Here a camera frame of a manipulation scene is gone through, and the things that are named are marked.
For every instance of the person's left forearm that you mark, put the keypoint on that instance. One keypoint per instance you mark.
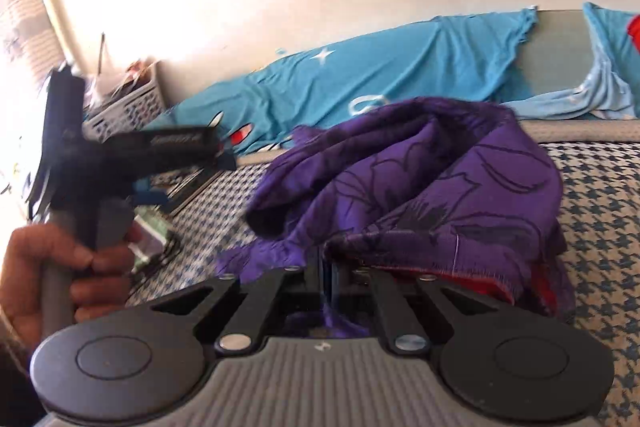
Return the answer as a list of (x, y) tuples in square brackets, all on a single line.
[(7, 337)]

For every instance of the blue star print backrest cover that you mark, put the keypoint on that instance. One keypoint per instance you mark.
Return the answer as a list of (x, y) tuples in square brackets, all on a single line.
[(350, 67)]

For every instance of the black smartphone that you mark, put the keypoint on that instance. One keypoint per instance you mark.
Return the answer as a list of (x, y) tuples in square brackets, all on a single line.
[(192, 187)]

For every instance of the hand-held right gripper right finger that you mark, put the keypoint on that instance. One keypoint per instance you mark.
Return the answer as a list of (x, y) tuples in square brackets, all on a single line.
[(340, 282)]

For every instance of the grey sofa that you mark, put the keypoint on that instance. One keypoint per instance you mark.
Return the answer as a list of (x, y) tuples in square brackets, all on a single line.
[(550, 52)]

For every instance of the white perforated laundry basket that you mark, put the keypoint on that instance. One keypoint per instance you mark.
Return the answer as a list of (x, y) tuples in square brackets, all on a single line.
[(125, 112)]

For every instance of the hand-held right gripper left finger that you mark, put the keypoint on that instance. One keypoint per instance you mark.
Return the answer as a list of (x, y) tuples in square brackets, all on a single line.
[(322, 279)]

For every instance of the grey striped hanging cloth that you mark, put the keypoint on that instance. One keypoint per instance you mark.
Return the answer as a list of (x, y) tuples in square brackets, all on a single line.
[(25, 22)]

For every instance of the person's left hand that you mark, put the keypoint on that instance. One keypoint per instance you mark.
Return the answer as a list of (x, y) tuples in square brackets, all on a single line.
[(25, 257)]

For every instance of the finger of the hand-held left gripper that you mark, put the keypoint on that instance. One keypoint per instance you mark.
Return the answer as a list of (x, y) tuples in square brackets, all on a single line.
[(226, 152)]

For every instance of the purple floral garment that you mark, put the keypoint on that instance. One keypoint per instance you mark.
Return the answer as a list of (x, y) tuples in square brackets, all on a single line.
[(400, 177)]

